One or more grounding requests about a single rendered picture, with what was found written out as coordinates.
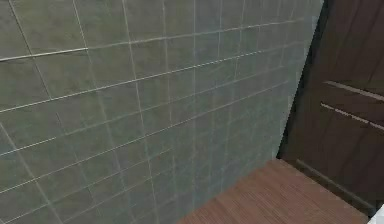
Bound dark brown wooden cabinet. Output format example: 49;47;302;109
276;0;384;218

